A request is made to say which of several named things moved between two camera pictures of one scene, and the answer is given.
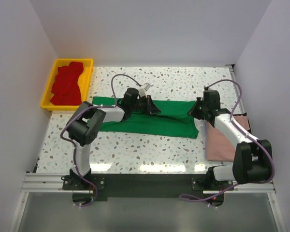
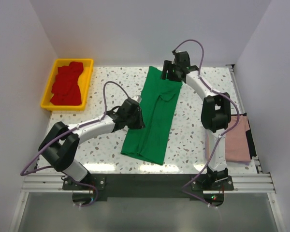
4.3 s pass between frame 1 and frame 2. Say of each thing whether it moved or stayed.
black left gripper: moved
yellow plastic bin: stayed
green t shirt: moved
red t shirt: stayed
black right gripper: moved
